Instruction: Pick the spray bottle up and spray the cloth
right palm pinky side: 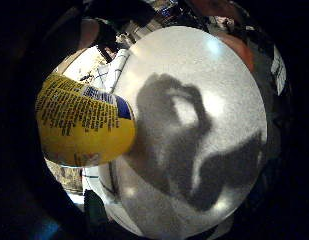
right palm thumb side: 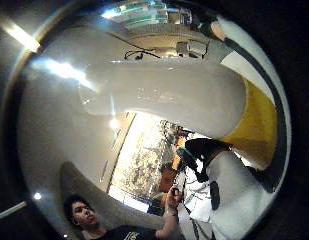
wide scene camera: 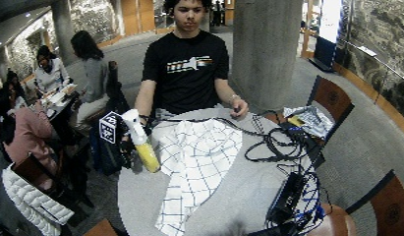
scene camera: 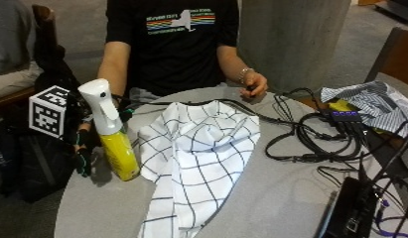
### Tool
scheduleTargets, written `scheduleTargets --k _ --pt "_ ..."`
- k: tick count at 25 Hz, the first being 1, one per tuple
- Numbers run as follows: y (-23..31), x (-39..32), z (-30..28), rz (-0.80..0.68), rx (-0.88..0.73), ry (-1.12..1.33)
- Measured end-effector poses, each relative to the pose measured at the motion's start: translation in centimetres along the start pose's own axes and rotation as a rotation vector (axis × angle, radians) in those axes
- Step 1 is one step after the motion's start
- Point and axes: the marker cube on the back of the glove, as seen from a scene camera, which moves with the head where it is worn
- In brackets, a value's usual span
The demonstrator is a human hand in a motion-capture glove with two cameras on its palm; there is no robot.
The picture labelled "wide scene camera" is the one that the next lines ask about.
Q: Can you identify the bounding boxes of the yellow spray bottle white head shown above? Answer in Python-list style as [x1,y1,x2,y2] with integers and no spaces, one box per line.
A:
[121,108,162,174]

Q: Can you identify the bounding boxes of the white marker cube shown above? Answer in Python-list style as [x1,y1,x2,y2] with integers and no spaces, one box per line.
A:
[98,110,125,146]

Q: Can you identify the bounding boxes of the small black hub box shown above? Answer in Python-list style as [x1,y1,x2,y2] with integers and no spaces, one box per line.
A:
[279,121,308,136]

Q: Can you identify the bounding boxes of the small yellow packet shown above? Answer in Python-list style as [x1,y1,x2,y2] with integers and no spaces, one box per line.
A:
[286,115,305,128]

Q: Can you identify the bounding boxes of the the person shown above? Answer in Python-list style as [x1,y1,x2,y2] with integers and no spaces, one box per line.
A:
[133,0,251,122]

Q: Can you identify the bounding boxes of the white checked cloth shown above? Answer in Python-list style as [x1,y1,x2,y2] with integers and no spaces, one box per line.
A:
[149,118,244,236]

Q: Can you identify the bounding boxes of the crumpled white patterned bag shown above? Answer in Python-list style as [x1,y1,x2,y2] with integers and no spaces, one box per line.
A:
[282,104,336,140]

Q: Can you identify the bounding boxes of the grey concrete pillar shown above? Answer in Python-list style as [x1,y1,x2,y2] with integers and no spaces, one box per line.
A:
[49,0,79,65]
[230,0,305,112]

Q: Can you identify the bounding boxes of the brown wooden chair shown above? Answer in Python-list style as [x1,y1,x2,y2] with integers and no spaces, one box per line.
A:
[10,152,95,227]
[344,169,404,236]
[305,75,356,142]

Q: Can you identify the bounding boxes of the brown wooden table corner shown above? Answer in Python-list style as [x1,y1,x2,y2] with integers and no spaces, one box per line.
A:
[82,218,121,236]

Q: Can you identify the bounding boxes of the table with papers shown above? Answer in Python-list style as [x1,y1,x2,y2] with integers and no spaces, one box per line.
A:
[38,83,81,120]

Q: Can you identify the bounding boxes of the white puffer jacket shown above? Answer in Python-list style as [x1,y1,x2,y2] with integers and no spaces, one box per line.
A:
[0,163,75,236]

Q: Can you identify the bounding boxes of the black electronics box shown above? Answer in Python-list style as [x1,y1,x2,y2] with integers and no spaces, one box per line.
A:
[268,172,308,225]

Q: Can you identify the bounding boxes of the round brown wooden seat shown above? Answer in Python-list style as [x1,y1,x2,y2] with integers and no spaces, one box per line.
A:
[303,204,359,236]

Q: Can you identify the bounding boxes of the black coiled cable bundle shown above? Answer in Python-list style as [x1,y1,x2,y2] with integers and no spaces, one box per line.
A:
[243,112,317,164]

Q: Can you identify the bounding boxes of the blue cables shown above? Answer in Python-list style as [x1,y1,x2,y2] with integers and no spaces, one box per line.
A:
[291,163,328,230]

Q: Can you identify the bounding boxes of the metal wall handrail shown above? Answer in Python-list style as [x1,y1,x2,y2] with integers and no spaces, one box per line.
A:
[339,38,404,86]

